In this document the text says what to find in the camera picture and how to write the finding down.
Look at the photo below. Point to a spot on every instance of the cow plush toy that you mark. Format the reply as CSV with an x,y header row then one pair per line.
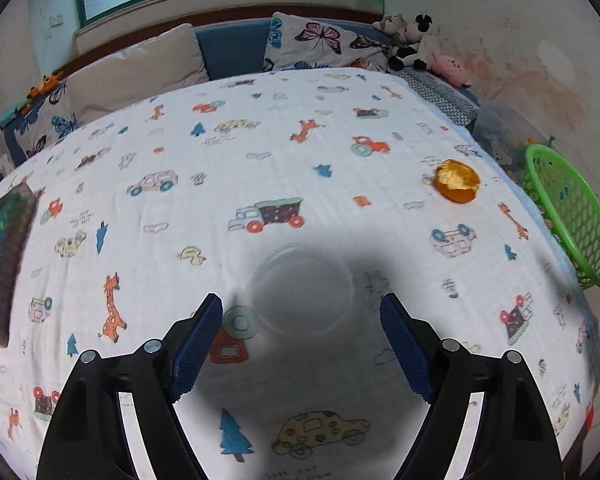
x,y
414,43

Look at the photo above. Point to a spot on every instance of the clear plastic dome lid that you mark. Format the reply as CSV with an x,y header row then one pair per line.
x,y
302,292

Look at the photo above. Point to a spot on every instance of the beige cushion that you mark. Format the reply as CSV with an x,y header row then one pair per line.
x,y
170,61

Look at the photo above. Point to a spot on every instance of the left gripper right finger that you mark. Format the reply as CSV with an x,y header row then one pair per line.
x,y
514,436

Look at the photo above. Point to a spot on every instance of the wall socket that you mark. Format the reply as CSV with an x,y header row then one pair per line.
x,y
56,20

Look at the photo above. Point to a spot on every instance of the grey patterned blanket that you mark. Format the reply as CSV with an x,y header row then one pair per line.
x,y
461,106

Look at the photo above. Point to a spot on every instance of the right butterfly pillow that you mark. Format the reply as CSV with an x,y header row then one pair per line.
x,y
296,43

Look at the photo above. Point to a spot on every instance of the green plastic basket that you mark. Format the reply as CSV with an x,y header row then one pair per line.
x,y
570,208

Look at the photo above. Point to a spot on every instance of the printed white tablecloth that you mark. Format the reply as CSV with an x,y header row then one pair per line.
x,y
144,212

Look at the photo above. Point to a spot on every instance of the orange toy on sofa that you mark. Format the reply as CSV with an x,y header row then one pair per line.
x,y
48,84

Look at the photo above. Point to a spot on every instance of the orange peel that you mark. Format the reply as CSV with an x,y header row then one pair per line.
x,y
456,181

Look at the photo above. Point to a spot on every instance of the blue sofa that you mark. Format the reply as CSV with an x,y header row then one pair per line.
x,y
231,49

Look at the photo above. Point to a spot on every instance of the clear storage bin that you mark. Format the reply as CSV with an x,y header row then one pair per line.
x,y
505,135

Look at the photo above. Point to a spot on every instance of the pink plush toy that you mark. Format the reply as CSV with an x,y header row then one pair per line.
x,y
453,71

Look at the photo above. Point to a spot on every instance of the butterfly pillow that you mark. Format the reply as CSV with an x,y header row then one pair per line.
x,y
49,120
296,43

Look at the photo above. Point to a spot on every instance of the marker pen box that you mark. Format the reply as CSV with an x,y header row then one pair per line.
x,y
17,209

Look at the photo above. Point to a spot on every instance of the left butterfly pillow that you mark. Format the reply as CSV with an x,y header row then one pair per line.
x,y
49,120

